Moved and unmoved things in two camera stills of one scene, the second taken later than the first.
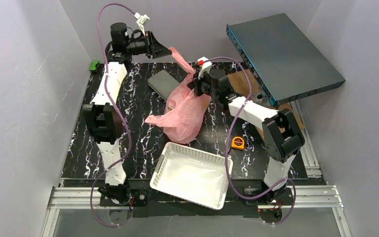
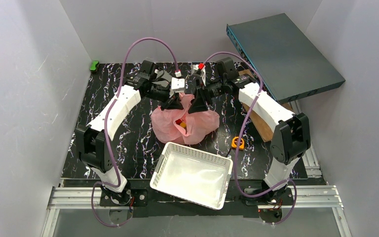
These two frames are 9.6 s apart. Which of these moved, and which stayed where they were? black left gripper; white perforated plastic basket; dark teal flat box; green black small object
Moved: black left gripper
Stayed: dark teal flat box; white perforated plastic basket; green black small object
